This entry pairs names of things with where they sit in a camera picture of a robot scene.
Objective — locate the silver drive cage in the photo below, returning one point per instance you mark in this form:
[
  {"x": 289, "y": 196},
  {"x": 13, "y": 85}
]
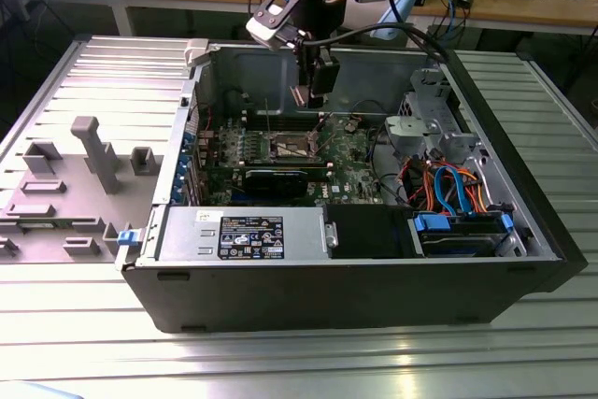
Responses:
[{"x": 411, "y": 130}]

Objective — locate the small black adapter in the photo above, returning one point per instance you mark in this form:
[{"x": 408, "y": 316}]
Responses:
[{"x": 465, "y": 1}]

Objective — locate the grey parts rack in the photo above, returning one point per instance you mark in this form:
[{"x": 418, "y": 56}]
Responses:
[{"x": 70, "y": 203}]

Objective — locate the silver CPU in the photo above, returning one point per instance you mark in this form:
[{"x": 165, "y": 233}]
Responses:
[{"x": 299, "y": 96}]

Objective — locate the silver power supply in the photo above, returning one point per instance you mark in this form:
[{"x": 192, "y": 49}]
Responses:
[{"x": 187, "y": 231}]

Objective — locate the blue case latch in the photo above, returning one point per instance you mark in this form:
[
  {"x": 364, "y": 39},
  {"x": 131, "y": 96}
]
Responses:
[{"x": 128, "y": 237}]

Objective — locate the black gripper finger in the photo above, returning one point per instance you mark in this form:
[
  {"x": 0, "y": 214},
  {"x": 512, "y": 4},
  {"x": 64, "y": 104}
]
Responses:
[
  {"x": 324, "y": 76},
  {"x": 303, "y": 62}
]

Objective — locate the hard disk in blue carrier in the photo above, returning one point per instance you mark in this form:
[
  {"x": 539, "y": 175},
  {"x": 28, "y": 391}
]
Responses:
[{"x": 458, "y": 240}]

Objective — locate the grey case latch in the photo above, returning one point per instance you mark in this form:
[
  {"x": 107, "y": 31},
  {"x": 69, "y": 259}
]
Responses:
[{"x": 196, "y": 51}]

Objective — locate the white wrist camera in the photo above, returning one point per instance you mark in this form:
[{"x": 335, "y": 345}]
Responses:
[{"x": 271, "y": 16}]

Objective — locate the coin battery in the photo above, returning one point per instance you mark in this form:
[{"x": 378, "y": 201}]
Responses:
[{"x": 351, "y": 125}]

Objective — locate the black drive bay box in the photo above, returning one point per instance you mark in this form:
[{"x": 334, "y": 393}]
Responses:
[{"x": 364, "y": 231}]

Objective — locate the green motherboard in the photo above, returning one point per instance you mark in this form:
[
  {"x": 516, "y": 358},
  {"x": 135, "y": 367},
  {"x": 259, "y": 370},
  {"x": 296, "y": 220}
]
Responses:
[{"x": 345, "y": 156}]

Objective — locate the CPU socket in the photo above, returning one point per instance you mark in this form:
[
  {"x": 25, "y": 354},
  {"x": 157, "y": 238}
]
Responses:
[{"x": 287, "y": 146}]

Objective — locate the black PC case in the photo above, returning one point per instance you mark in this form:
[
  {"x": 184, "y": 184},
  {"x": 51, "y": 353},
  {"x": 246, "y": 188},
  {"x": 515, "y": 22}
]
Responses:
[{"x": 327, "y": 296}]

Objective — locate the black graphics card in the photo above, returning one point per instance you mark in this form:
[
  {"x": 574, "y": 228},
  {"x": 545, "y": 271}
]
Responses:
[{"x": 275, "y": 181}]

